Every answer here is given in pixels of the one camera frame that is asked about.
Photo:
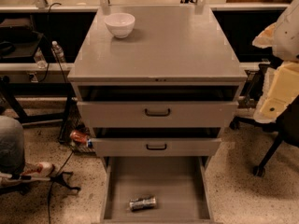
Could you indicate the silver redbull can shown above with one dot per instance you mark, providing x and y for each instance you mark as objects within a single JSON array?
[{"x": 142, "y": 203}]

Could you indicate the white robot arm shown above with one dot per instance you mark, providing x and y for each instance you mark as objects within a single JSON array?
[{"x": 281, "y": 85}]

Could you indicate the grey metal drawer cabinet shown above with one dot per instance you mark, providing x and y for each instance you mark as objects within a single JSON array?
[{"x": 173, "y": 54}]

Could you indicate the grey top drawer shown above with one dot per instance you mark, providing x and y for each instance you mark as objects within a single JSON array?
[{"x": 157, "y": 114}]

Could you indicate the grey middle drawer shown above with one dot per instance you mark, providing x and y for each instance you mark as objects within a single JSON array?
[{"x": 155, "y": 147}]

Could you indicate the grey open bottom drawer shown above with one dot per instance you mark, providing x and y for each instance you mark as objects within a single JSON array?
[{"x": 177, "y": 183}]

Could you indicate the orange bottle on floor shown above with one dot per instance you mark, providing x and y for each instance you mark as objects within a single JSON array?
[{"x": 81, "y": 139}]

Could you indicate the white ceramic bowl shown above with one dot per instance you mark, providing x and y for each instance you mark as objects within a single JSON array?
[{"x": 120, "y": 24}]

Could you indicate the clear plastic water bottle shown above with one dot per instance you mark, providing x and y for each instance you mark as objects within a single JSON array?
[{"x": 58, "y": 52}]

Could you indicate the black tripod stand base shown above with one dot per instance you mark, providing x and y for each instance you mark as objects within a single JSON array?
[{"x": 23, "y": 187}]

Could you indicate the white red sneaker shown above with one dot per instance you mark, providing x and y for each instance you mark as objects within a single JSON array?
[{"x": 41, "y": 169}]

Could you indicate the black wire basket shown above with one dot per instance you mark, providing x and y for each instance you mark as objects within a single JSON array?
[{"x": 74, "y": 122}]

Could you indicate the black desk frame left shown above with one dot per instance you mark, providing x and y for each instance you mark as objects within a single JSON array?
[{"x": 9, "y": 90}]

